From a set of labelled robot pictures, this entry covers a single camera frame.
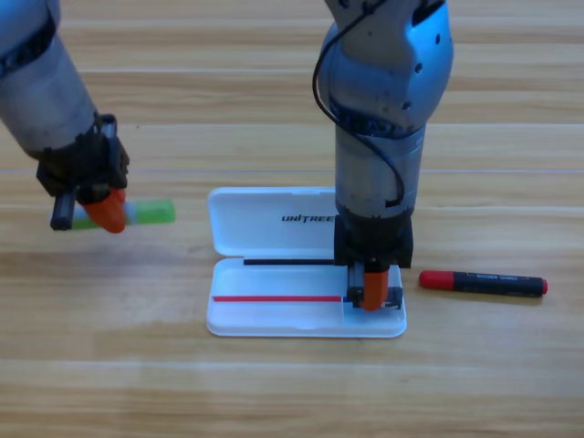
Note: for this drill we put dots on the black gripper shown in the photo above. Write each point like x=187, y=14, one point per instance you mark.
x=86, y=164
x=374, y=242

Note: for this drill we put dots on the green highlighter pen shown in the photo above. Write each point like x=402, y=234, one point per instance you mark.
x=155, y=212

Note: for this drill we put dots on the white Unitree pencil case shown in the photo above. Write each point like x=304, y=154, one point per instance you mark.
x=274, y=319

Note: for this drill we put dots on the red and black marker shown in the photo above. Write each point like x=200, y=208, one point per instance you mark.
x=483, y=283

